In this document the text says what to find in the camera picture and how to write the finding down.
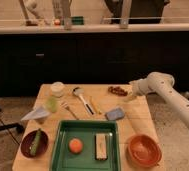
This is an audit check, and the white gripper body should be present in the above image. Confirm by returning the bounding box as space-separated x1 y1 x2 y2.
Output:
130 79 149 96

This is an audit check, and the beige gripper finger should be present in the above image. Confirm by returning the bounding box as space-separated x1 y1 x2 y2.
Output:
124 93 137 102

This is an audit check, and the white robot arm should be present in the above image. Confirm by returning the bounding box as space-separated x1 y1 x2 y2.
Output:
126 72 189 129

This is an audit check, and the yellow marker pen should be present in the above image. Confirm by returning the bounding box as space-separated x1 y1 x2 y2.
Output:
90 96 102 114

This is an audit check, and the orange clay bowl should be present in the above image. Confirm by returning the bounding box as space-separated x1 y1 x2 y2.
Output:
127 134 162 168

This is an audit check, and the silver fork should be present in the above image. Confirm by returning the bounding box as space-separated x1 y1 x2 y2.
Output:
61 102 79 120

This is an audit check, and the green plastic tray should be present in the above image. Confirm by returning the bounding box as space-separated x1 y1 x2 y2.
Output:
49 120 121 171

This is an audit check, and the orange fruit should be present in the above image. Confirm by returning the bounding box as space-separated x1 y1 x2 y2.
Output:
69 138 83 154

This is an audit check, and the white round container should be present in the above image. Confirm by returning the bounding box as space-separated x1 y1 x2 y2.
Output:
50 82 65 97

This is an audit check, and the light green cup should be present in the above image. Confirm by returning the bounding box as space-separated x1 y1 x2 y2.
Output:
46 96 57 113

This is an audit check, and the green box on counter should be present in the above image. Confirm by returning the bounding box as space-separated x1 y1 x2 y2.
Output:
72 16 84 25

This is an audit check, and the red small object on counter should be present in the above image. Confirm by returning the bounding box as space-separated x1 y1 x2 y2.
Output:
54 19 61 26

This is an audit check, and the green cucumber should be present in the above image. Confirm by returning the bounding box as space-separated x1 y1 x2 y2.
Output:
30 129 42 156

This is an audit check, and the dark red bowl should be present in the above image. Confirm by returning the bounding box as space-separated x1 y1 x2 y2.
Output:
21 129 48 158

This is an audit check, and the black tripod stand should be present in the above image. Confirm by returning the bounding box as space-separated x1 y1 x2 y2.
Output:
0 103 26 138

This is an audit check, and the silver spoon black handle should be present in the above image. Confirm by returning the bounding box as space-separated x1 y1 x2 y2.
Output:
72 87 94 114

